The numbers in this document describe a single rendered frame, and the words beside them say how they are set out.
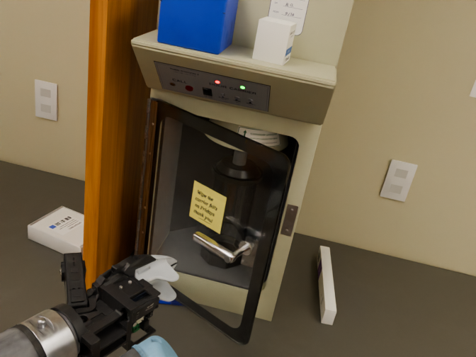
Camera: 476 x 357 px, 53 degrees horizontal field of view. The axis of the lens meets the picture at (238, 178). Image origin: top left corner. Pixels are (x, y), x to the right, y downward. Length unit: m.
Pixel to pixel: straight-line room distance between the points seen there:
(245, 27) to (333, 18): 0.15
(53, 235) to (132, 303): 0.60
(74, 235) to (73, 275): 0.52
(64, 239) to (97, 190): 0.31
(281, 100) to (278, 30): 0.11
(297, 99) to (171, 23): 0.23
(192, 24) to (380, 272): 0.88
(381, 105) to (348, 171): 0.20
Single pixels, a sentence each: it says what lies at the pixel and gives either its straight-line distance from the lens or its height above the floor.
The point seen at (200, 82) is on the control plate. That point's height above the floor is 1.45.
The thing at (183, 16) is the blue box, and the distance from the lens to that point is 0.76.
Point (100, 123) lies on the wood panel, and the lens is 0.87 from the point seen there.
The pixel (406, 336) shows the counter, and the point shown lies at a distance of 1.20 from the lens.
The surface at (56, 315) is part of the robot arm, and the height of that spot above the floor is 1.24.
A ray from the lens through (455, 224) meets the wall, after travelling 1.48.
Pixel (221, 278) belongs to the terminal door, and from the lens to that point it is 0.91.
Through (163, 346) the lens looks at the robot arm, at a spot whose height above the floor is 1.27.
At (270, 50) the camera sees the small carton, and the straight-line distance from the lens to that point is 0.76.
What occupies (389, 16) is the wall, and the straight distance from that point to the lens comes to 1.27.
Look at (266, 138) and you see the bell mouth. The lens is 0.92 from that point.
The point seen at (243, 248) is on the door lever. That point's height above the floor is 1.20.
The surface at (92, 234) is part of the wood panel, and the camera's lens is 0.98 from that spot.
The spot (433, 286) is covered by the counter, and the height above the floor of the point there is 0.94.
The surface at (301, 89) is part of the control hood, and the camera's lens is 0.75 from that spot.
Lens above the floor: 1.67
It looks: 26 degrees down
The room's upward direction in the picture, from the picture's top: 11 degrees clockwise
